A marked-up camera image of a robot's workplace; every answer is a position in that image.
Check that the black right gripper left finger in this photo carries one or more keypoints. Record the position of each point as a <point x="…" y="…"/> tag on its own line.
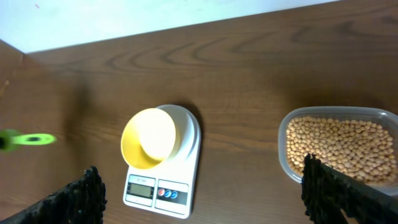
<point x="80" y="202"/>

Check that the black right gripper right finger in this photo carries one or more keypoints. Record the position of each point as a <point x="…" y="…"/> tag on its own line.
<point x="332" y="197"/>

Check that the yellow plastic bowl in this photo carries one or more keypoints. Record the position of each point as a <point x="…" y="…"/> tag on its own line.
<point x="150" y="138"/>

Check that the green plastic scoop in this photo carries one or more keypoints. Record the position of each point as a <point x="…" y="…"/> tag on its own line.
<point x="11" y="139"/>

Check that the white digital kitchen scale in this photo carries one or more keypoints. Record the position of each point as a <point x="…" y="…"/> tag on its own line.
<point x="168" y="188"/>

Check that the clear plastic soybean container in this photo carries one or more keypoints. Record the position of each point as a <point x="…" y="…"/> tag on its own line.
<point x="356" y="141"/>

